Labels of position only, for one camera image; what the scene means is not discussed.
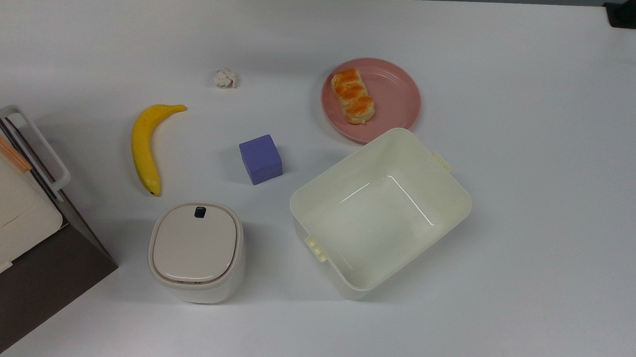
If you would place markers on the dark brown wooden cabinet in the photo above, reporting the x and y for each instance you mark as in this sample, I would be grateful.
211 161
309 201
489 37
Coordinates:
40 288

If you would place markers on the pink round plate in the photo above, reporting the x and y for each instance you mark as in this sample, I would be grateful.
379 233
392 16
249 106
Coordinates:
396 95

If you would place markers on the orange glazed bread piece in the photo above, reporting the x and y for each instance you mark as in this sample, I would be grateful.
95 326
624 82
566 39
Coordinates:
353 95

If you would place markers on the cream open plastic bin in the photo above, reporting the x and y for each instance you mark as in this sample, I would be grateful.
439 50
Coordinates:
381 221

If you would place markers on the crumpled white paper ball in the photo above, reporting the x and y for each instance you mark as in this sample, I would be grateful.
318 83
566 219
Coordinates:
226 78

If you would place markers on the black table clamp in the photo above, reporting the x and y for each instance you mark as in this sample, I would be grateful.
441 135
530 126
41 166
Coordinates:
625 15

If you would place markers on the purple cube block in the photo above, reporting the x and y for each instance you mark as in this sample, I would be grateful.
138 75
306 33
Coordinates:
260 158

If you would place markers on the small beige lidded trash can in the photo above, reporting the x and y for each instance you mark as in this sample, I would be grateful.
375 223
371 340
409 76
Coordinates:
195 248

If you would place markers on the yellow banana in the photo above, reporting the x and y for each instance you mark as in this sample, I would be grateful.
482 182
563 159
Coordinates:
143 146

